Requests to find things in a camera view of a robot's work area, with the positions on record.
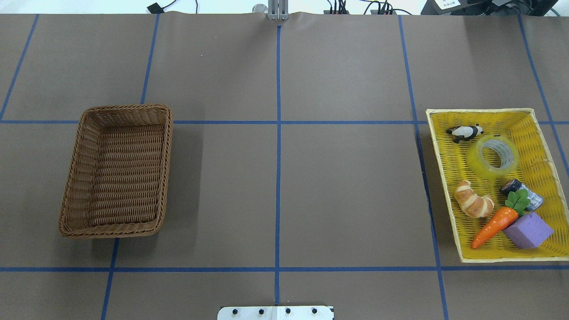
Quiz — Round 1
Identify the yellow tape roll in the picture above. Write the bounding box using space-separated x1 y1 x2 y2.
466 135 520 180

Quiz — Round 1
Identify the brown wicker basket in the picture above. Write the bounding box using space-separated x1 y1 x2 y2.
58 104 173 239

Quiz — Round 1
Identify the yellow plastic basket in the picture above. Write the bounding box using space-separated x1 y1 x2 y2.
425 108 568 263

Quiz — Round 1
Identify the panda figurine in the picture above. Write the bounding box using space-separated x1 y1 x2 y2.
445 124 485 144

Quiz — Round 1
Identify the toy croissant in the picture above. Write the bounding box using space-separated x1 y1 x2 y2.
454 180 495 218

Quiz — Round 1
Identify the small black usb device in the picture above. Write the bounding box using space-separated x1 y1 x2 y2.
147 3 164 14

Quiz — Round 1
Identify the small black-lidded jar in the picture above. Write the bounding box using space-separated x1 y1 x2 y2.
500 179 545 212

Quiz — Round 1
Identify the toy carrot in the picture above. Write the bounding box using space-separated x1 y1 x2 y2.
471 199 526 249

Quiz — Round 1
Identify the purple foam block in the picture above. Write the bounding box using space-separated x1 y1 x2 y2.
503 212 553 249

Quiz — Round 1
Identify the aluminium frame post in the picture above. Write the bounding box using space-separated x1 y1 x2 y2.
267 0 290 20

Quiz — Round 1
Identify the white camera stand post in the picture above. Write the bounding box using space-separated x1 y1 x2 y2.
217 305 335 320

